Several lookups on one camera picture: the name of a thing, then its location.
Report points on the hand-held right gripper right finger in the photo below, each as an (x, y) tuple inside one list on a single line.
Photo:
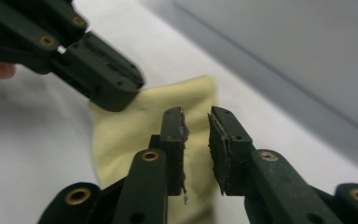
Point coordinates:
[(242, 168)]

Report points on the pale yellow sock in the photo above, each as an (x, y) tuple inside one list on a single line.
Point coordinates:
[(121, 133)]

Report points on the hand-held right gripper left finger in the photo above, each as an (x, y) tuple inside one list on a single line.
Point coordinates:
[(167, 161)]

